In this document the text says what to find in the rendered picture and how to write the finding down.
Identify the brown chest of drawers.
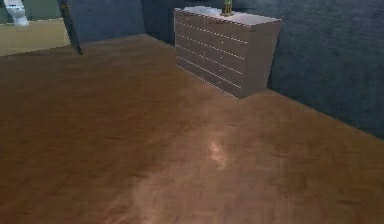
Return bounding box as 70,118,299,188
173,5,283,100

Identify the green and gold statuette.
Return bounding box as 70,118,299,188
220,0,234,17

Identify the white toilet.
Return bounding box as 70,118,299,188
3,0,30,28

